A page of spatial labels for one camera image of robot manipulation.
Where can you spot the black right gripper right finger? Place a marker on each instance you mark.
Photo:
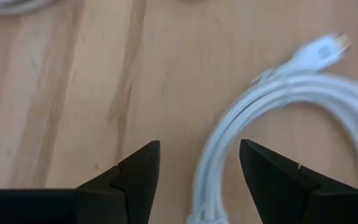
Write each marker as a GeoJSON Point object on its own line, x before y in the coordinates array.
{"type": "Point", "coordinates": [275, 186]}

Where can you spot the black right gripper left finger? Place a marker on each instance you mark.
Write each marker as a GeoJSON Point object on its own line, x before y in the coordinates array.
{"type": "Point", "coordinates": [135, 186]}

